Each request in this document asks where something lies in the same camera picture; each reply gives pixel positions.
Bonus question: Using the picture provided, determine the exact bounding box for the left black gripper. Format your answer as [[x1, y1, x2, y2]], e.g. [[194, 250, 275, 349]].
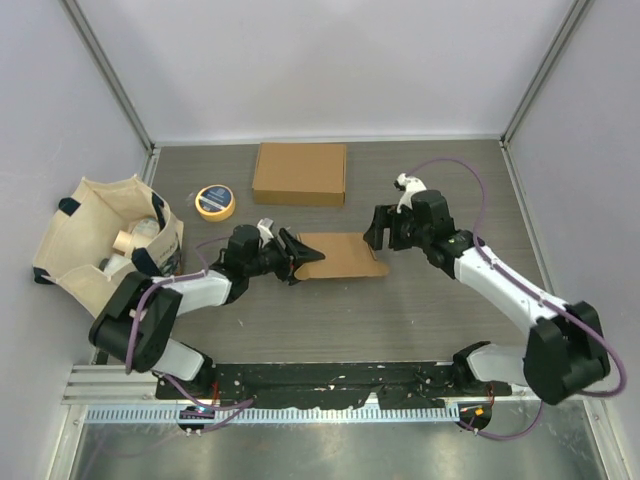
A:
[[245, 228, 323, 285]]

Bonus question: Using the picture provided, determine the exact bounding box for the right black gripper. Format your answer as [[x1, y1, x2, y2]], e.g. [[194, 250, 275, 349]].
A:
[[363, 204, 430, 251]]

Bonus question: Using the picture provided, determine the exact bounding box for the large brown cardboard box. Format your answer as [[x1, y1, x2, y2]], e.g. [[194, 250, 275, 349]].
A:
[[252, 143, 347, 207]]

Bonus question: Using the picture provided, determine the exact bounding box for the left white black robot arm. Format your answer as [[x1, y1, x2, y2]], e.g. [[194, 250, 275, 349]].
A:
[[89, 219, 325, 399]]

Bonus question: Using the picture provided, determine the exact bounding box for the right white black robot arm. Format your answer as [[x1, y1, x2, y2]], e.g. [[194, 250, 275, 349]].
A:
[[363, 190, 611, 405]]

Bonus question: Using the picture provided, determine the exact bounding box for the yellow masking tape roll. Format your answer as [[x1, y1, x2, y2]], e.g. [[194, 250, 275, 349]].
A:
[[194, 184, 236, 223]]

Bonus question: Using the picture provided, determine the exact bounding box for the cardboard tube in bag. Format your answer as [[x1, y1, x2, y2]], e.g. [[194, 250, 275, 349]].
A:
[[112, 230, 135, 255]]

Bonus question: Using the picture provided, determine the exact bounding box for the beige canvas tote bag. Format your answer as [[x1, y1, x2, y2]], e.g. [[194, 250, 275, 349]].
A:
[[33, 176, 184, 318]]

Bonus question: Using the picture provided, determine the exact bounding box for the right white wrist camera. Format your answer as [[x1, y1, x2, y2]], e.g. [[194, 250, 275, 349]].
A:
[[394, 173, 427, 214]]

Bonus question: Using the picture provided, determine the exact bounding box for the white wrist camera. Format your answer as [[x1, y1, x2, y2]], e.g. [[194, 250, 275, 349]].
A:
[[394, 173, 427, 214], [256, 218, 274, 242]]

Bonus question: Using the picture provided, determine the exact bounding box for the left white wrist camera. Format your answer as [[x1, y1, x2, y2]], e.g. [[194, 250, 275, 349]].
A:
[[256, 218, 274, 242]]

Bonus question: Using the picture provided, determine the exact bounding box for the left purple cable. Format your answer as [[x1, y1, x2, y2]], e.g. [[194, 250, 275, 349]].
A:
[[122, 237, 261, 431]]

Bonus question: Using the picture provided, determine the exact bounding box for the purple cable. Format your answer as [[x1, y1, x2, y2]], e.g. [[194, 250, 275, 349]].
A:
[[404, 156, 628, 442], [122, 237, 261, 431]]

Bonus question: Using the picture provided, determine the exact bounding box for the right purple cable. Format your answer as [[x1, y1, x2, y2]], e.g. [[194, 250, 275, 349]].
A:
[[404, 156, 628, 442]]

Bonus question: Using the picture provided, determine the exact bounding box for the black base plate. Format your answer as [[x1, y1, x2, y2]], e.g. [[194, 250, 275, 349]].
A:
[[179, 362, 512, 410]]

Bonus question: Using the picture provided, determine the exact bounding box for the white slotted cable duct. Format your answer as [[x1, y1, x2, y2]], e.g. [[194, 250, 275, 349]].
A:
[[84, 402, 460, 425]]

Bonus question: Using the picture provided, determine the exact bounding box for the right aluminium frame post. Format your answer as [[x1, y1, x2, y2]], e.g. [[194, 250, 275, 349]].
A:
[[500, 0, 594, 147]]

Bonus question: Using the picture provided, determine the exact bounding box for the aluminium frame post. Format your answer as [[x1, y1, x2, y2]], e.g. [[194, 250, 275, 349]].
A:
[[59, 0, 155, 156], [500, 0, 594, 147]]

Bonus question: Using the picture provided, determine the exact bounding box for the left aluminium frame post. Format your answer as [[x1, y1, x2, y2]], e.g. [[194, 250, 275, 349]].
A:
[[59, 0, 155, 156]]

